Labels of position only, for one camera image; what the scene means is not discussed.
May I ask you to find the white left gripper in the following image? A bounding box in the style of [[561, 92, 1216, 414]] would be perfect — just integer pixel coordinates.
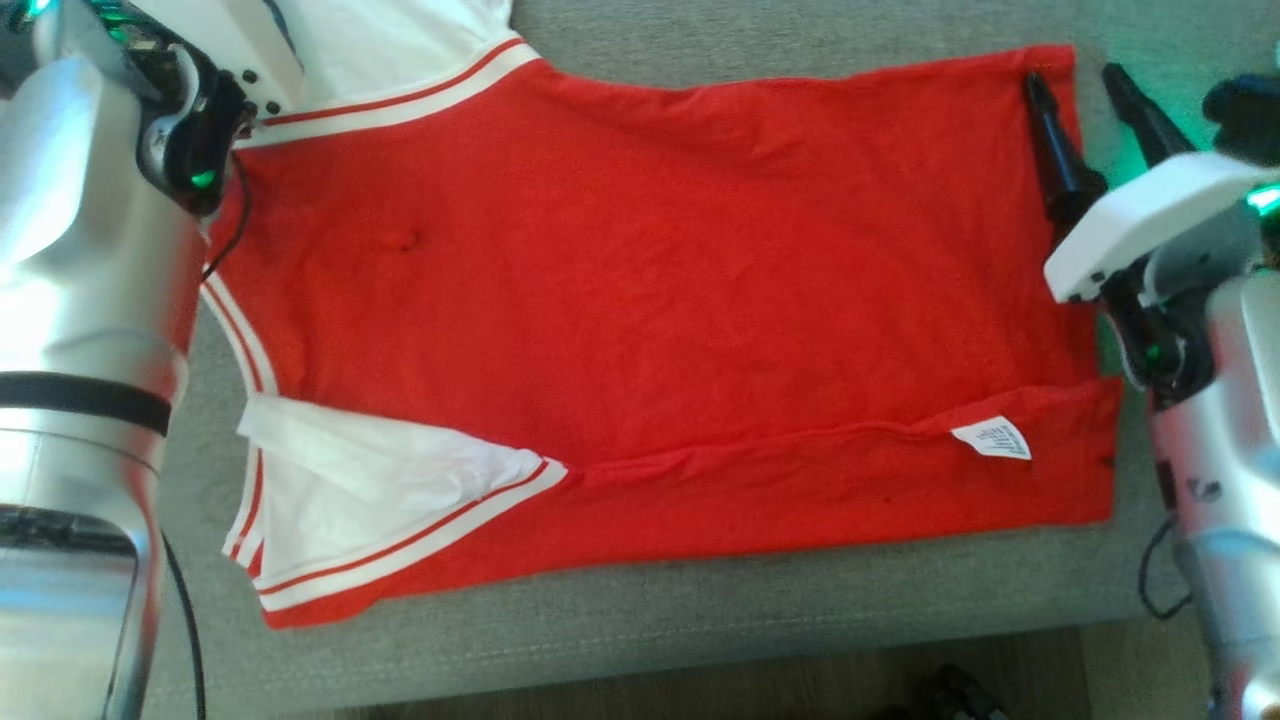
[[130, 0, 307, 121]]

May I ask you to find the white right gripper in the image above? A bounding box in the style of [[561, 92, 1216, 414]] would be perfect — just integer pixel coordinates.
[[1023, 63, 1273, 305]]

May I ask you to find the red and white shirt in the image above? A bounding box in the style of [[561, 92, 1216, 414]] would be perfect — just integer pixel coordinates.
[[198, 0, 1125, 632]]

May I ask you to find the grey sofa seat cushion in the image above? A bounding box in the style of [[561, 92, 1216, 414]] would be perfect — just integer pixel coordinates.
[[150, 0, 1280, 713]]

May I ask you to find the left teal plug black cable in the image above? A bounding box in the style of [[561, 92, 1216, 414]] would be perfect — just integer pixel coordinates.
[[158, 148, 253, 720]]

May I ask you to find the teal plug black cable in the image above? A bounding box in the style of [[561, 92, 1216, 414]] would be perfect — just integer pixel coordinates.
[[1138, 512, 1198, 623], [158, 148, 253, 720]]

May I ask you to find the right teal plug black cable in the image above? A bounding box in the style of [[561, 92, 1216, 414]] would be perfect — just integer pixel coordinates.
[[1138, 512, 1198, 623]]

